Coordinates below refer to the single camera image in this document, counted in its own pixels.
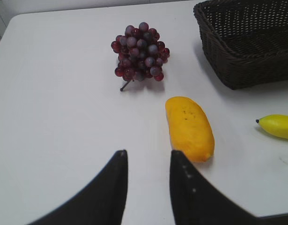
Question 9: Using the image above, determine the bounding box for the yellow mango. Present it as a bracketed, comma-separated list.
[165, 97, 214, 163]

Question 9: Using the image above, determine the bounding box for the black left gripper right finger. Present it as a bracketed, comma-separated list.
[170, 150, 288, 225]

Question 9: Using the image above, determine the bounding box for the black wicker basket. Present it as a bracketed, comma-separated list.
[193, 0, 288, 90]

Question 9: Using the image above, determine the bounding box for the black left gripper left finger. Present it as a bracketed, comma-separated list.
[31, 150, 128, 225]

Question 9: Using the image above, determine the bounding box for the purple grape bunch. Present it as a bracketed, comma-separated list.
[111, 22, 170, 91]

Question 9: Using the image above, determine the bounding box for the yellow banana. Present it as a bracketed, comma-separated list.
[256, 114, 288, 139]

